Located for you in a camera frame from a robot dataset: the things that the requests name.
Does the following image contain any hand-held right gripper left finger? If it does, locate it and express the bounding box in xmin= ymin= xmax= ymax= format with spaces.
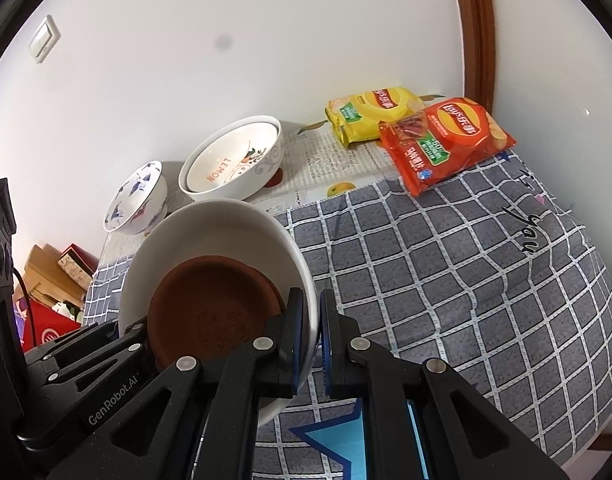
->
xmin=46 ymin=287 xmax=312 ymax=480

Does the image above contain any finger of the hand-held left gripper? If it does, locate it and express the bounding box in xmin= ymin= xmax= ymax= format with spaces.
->
xmin=48 ymin=320 xmax=154 ymax=393
xmin=23 ymin=321 xmax=121 ymax=386

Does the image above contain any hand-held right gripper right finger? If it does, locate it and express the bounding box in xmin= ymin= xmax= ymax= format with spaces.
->
xmin=320 ymin=289 xmax=569 ymax=480

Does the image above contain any plain white bowl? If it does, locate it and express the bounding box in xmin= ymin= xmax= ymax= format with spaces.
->
xmin=118 ymin=200 xmax=319 ymax=426

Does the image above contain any red paper bag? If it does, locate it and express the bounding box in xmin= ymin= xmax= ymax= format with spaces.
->
xmin=13 ymin=297 xmax=82 ymax=351

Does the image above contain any patterned gift box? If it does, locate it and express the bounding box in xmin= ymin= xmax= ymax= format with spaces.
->
xmin=57 ymin=242 xmax=99 ymax=291

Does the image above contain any grey checked cloth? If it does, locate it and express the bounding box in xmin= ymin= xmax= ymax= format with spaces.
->
xmin=83 ymin=152 xmax=612 ymax=480

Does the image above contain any blue crane print bowl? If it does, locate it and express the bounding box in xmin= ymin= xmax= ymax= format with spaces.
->
xmin=103 ymin=160 xmax=168 ymax=236

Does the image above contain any large white bowl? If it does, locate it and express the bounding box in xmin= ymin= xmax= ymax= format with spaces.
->
xmin=178 ymin=116 xmax=285 ymax=203

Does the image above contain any newsprint pattern tablecloth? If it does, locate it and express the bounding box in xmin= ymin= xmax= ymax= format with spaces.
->
xmin=98 ymin=92 xmax=444 ymax=266

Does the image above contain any white orange print bowl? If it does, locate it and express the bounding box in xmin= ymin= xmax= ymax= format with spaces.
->
xmin=183 ymin=122 xmax=279 ymax=193

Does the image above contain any red chips packet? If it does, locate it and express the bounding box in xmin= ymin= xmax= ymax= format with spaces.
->
xmin=378 ymin=97 xmax=518 ymax=197

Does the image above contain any yellow chips packet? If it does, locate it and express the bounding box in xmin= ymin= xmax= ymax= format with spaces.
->
xmin=325 ymin=87 xmax=427 ymax=148

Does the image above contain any black cable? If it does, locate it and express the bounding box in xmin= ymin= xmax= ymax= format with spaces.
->
xmin=11 ymin=267 xmax=34 ymax=351

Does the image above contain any white light switch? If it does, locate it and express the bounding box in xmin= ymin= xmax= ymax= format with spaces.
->
xmin=28 ymin=15 xmax=62 ymax=64

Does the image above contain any brown wooden door frame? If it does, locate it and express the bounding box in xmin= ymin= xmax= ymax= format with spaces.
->
xmin=448 ymin=0 xmax=499 ymax=121

